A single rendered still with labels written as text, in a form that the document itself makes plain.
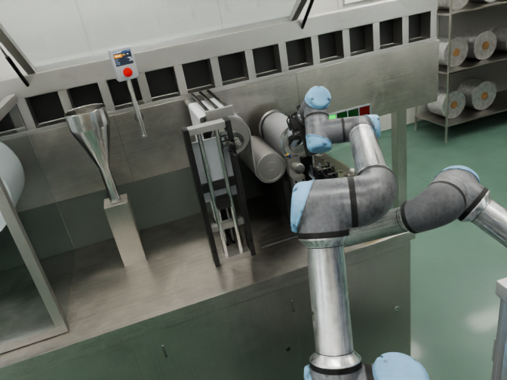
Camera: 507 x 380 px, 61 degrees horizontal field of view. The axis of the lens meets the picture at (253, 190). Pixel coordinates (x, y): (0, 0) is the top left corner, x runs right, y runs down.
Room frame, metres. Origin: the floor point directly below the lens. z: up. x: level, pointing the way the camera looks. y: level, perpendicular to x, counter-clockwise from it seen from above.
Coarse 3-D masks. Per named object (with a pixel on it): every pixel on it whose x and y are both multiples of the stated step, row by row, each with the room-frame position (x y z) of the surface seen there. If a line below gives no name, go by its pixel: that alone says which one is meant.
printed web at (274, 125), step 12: (264, 120) 1.79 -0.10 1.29; (276, 120) 1.71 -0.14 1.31; (288, 120) 1.67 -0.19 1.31; (264, 132) 1.76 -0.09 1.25; (276, 132) 1.63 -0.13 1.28; (252, 144) 1.54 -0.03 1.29; (276, 144) 1.62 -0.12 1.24; (240, 156) 1.74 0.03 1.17; (252, 156) 1.54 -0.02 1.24; (252, 168) 1.57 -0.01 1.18; (228, 216) 1.50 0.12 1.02; (228, 228) 1.56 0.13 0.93
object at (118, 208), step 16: (80, 144) 1.48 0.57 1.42; (96, 144) 1.46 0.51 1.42; (96, 160) 1.48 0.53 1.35; (112, 176) 1.51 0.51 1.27; (112, 192) 1.49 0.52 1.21; (112, 208) 1.46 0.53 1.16; (128, 208) 1.48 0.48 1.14; (112, 224) 1.46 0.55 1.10; (128, 224) 1.47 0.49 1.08; (128, 240) 1.47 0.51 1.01; (128, 256) 1.46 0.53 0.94; (144, 256) 1.48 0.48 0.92
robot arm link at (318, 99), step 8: (312, 88) 1.29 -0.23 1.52; (320, 88) 1.29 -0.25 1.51; (312, 96) 1.27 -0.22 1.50; (320, 96) 1.27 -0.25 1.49; (328, 96) 1.27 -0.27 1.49; (304, 104) 1.30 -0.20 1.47; (312, 104) 1.26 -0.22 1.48; (320, 104) 1.25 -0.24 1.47; (328, 104) 1.27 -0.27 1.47; (304, 112) 1.29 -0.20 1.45
